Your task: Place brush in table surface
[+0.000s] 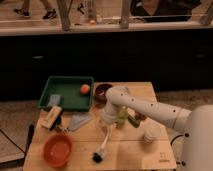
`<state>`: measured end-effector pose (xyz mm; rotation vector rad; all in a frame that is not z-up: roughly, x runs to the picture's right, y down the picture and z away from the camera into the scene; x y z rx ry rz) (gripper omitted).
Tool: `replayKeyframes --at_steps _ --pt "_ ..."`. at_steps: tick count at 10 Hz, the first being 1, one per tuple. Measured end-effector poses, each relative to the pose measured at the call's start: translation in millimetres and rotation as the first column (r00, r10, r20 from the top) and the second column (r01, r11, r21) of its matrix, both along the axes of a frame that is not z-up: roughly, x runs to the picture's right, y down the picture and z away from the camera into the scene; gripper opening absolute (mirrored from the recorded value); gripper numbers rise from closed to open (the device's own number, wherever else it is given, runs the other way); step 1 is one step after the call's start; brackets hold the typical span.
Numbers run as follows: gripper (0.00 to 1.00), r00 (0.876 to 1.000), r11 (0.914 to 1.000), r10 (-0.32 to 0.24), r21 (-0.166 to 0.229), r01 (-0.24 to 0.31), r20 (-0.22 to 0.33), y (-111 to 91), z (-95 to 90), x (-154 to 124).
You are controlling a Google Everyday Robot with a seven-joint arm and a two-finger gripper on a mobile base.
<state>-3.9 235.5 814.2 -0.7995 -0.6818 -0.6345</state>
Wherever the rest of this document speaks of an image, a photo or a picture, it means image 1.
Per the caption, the wooden block brush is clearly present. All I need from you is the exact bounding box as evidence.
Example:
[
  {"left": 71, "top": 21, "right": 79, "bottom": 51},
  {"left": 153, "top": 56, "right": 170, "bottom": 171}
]
[{"left": 41, "top": 105, "right": 62, "bottom": 129}]

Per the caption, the dark brown bowl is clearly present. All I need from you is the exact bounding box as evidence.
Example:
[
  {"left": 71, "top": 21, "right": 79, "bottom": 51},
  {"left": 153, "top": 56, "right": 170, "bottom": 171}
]
[{"left": 94, "top": 83, "right": 112, "bottom": 104}]

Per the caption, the green toy vegetable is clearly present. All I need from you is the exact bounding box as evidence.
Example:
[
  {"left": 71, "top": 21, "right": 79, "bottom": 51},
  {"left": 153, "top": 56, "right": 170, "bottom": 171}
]
[{"left": 116, "top": 107, "right": 140, "bottom": 129}]

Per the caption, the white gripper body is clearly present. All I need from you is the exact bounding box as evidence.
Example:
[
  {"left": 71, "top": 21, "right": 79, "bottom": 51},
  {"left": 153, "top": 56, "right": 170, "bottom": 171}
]
[{"left": 101, "top": 103, "right": 117, "bottom": 124}]

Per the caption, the orange plastic bowl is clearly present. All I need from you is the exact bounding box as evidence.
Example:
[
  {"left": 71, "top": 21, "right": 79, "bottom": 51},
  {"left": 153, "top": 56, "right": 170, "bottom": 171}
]
[{"left": 42, "top": 134, "right": 72, "bottom": 168}]

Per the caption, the green plastic tray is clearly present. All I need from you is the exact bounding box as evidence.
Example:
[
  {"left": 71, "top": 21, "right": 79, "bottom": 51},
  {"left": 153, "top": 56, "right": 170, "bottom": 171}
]
[{"left": 38, "top": 76, "right": 94, "bottom": 112}]

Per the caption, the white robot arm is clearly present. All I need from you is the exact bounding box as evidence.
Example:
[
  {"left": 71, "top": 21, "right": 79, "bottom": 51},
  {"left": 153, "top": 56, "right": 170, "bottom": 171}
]
[{"left": 101, "top": 86, "right": 213, "bottom": 171}]

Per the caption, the orange ball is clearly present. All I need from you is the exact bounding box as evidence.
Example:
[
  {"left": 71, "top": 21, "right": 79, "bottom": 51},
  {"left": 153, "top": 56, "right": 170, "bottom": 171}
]
[{"left": 80, "top": 84, "right": 90, "bottom": 95}]

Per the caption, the white cup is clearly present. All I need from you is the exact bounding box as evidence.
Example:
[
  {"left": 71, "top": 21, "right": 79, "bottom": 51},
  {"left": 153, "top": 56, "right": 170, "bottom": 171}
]
[{"left": 143, "top": 121, "right": 161, "bottom": 143}]

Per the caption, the grey cloth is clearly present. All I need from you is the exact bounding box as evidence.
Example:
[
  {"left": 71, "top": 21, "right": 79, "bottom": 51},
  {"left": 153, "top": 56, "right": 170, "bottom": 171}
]
[{"left": 68, "top": 114, "right": 92, "bottom": 131}]

